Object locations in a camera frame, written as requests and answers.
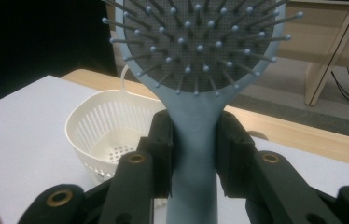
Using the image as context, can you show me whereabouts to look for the light wooden desk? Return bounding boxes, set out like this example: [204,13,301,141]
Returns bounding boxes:
[276,0,349,107]

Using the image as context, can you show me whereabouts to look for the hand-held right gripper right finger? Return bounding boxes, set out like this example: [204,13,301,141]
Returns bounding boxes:
[214,110,258,199]

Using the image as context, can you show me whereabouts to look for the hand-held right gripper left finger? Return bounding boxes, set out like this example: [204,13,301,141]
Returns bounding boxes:
[136,109,175,200]

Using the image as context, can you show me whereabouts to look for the light blue hairbrush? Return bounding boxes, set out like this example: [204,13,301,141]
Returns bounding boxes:
[101,0,305,224]

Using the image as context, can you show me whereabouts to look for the white slotted plastic basket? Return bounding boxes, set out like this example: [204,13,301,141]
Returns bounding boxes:
[64,64,168,213]

